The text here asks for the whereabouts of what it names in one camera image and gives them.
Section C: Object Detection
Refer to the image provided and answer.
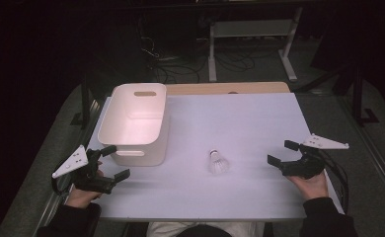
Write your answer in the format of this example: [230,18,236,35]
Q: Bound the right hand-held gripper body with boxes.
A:
[279,132,350,181]

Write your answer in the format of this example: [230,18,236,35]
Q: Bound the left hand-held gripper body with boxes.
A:
[51,144,116,196]

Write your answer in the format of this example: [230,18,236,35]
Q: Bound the white plastic storage bin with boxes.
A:
[97,82,171,167]

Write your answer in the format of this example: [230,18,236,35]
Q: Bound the white feather shuttlecock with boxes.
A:
[207,149,230,176]

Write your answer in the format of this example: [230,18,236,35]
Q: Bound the person's left hand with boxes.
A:
[64,187,104,209]

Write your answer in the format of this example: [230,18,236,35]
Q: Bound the person's right hand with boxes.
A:
[285,171,330,201]

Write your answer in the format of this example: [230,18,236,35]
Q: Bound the person's light clothing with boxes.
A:
[146,220,267,237]

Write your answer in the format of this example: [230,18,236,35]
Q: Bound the black metal stand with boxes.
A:
[350,63,381,126]

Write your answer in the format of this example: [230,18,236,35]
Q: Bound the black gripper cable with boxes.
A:
[50,177,75,197]
[320,152,350,213]

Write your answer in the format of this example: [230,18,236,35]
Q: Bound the black floor cables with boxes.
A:
[137,16,202,85]

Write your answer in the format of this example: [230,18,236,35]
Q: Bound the white metal desk frame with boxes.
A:
[208,7,303,83]

